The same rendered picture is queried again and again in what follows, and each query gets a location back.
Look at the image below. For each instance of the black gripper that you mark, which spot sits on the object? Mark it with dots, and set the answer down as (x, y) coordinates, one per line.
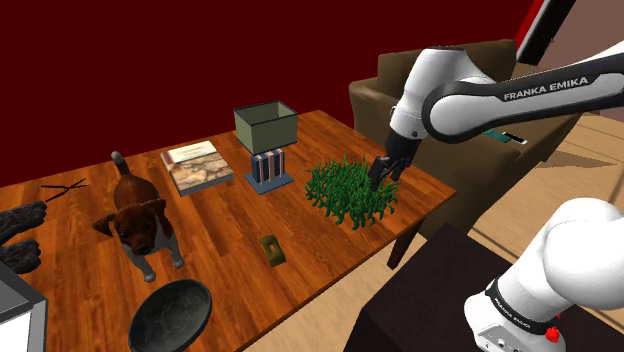
(402, 146)

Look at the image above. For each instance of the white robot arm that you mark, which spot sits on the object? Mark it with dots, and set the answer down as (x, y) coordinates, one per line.
(575, 263)

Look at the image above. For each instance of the green grass plant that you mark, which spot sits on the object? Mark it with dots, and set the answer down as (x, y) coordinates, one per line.
(341, 195)

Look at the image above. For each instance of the brown armchair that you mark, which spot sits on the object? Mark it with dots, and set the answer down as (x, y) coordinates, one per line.
(468, 175)

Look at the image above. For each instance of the teal and black flat device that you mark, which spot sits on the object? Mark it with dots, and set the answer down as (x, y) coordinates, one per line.
(497, 135)

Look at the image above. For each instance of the dark robot stand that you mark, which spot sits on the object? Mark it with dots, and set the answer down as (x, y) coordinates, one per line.
(419, 292)

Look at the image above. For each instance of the table lamp with green shade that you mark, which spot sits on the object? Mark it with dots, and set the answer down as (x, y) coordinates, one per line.
(265, 126)

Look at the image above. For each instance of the wooden table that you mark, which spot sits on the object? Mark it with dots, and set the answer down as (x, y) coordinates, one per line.
(234, 224)

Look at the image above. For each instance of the book with marbled cover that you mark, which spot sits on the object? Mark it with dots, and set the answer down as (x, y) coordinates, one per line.
(197, 168)

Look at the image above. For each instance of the brown and white dog figure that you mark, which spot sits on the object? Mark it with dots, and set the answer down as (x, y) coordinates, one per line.
(139, 214)

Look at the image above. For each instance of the black bowl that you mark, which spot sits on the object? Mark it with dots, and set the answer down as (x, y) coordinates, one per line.
(168, 317)

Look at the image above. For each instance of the dark grey knobbly object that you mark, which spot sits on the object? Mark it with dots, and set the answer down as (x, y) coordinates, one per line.
(19, 217)

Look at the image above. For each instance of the small olive switch plate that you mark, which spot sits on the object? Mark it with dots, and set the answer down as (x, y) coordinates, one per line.
(272, 251)

